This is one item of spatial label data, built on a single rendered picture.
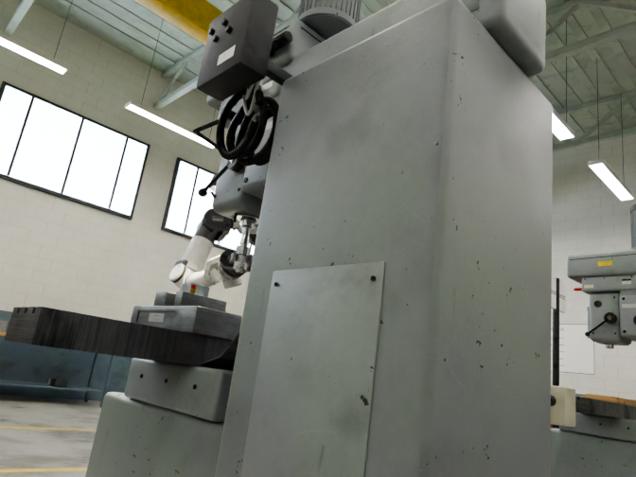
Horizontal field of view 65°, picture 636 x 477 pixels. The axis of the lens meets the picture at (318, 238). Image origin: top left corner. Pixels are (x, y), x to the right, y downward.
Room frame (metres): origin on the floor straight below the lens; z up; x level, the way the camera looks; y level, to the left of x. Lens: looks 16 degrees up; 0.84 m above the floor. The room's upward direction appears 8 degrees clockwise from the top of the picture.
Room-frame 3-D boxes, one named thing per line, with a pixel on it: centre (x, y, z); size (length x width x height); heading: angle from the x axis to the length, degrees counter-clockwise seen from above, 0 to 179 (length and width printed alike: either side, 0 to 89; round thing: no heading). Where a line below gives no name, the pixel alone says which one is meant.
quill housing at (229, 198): (1.54, 0.23, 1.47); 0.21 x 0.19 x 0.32; 133
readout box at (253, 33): (1.10, 0.28, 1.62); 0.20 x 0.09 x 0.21; 43
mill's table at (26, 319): (1.59, 0.18, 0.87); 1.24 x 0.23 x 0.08; 133
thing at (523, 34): (1.18, -0.11, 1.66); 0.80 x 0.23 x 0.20; 43
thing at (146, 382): (1.55, 0.23, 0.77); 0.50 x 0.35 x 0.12; 43
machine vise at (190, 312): (1.47, 0.35, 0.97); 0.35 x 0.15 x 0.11; 45
